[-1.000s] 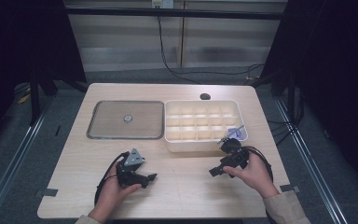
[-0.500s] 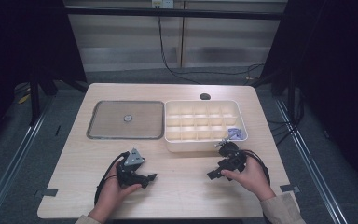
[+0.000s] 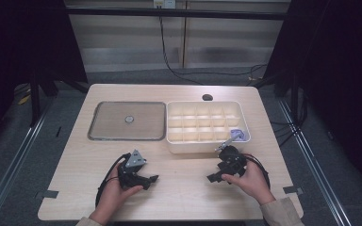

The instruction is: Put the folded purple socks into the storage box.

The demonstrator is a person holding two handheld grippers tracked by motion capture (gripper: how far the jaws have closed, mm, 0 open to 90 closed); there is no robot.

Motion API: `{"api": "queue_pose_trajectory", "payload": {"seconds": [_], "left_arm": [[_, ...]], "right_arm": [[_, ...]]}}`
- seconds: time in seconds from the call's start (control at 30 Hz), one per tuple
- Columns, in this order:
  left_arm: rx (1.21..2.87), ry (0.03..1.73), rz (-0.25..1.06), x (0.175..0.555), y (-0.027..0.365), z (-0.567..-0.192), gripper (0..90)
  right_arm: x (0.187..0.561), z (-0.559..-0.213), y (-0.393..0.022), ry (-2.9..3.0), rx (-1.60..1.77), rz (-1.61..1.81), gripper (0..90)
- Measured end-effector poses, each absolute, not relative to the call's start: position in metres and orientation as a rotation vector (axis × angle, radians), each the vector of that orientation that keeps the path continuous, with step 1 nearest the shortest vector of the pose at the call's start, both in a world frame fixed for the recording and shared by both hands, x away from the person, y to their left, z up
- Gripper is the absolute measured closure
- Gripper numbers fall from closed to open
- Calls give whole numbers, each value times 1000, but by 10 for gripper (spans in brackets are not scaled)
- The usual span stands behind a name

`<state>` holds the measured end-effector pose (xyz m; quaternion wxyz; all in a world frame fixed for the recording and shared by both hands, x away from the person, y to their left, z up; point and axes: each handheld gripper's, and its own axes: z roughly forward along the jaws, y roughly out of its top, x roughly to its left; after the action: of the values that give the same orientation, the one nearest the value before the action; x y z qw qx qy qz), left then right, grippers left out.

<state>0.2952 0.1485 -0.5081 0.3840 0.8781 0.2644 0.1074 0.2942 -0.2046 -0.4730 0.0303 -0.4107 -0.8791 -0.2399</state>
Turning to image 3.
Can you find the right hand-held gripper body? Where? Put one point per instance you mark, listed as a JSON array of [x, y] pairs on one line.
[[232, 163]]

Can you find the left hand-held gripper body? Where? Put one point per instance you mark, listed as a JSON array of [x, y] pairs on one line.
[[128, 177]]

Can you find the light blue sock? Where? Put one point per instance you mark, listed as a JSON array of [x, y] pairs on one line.
[[242, 135]]

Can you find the white divided storage box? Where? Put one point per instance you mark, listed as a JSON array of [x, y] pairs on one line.
[[201, 144]]

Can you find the person's left hand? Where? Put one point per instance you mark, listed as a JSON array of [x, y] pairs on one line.
[[111, 196]]

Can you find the person's right hand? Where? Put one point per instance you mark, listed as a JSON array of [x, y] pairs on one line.
[[253, 183]]

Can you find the grey tape strip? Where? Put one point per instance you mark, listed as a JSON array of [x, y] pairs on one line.
[[292, 190], [47, 194]]

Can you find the small black floor strip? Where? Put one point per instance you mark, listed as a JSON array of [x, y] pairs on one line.
[[58, 132]]

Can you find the black metal stand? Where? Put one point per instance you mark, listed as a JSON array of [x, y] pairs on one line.
[[35, 100]]

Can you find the yellow flat item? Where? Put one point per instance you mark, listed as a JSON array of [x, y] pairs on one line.
[[24, 100]]

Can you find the black curtain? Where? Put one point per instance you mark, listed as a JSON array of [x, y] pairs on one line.
[[342, 78], [22, 47]]

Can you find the black horizontal bar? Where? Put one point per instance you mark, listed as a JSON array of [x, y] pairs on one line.
[[176, 13]]

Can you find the metal floor rail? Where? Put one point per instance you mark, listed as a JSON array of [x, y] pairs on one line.
[[314, 163], [15, 163]]

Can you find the white wall socket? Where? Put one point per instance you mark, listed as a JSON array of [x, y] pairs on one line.
[[164, 3]]

